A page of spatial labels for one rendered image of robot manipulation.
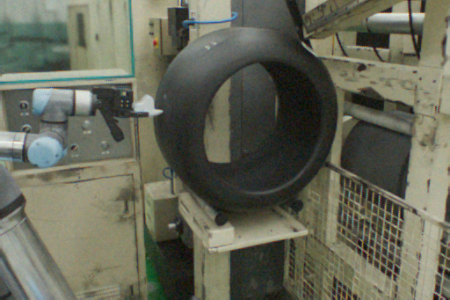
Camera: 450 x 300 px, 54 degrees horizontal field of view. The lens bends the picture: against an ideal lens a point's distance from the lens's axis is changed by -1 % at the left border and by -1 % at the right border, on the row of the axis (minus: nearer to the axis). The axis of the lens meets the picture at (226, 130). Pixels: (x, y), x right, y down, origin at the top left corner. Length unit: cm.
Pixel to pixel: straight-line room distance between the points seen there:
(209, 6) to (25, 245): 116
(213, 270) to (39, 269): 129
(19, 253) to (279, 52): 91
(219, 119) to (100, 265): 91
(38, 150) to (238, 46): 61
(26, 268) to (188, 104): 69
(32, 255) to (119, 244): 143
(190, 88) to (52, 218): 103
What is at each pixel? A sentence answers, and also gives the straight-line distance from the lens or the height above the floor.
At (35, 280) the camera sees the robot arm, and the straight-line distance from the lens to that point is 76.
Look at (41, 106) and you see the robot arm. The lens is 130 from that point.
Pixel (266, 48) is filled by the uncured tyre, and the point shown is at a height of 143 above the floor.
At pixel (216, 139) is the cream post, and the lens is 175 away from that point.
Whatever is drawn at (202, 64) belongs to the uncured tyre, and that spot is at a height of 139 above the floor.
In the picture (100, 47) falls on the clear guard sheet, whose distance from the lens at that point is 194.
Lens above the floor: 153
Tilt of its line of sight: 14 degrees down
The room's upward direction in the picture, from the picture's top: straight up
